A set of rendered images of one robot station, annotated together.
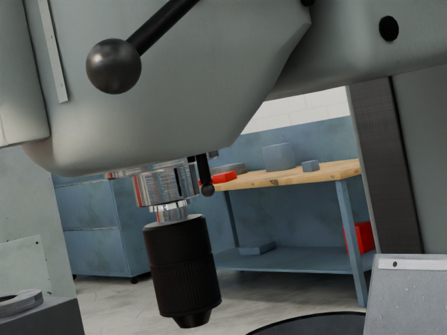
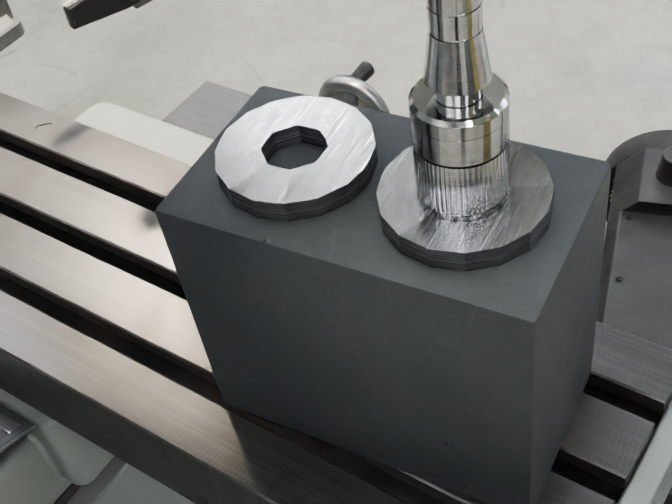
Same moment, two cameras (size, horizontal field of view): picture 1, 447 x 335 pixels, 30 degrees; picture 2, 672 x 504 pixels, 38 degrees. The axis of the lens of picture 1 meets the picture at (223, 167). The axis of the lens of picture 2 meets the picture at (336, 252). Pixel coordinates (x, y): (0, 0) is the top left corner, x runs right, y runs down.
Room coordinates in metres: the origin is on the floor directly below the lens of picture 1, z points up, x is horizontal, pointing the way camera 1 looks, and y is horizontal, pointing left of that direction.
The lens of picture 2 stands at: (1.33, 0.20, 1.53)
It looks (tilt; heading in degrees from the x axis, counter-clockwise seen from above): 46 degrees down; 169
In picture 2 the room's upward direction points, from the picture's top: 10 degrees counter-clockwise
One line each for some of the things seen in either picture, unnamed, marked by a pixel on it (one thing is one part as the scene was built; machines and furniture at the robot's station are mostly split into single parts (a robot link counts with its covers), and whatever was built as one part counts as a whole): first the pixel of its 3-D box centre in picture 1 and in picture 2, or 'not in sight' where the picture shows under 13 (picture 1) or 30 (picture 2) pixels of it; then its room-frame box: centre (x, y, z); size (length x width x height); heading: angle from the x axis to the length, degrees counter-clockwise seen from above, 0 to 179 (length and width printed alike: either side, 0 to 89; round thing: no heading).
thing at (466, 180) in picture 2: not in sight; (461, 150); (0.99, 0.34, 1.21); 0.05 x 0.05 x 0.05
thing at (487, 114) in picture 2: not in sight; (458, 101); (0.99, 0.34, 1.24); 0.05 x 0.05 x 0.01
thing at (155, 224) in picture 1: (174, 226); not in sight; (0.61, 0.04, 1.26); 0.05 x 0.05 x 0.01
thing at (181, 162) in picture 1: (161, 163); not in sight; (0.61, 0.04, 1.31); 0.09 x 0.09 x 0.01
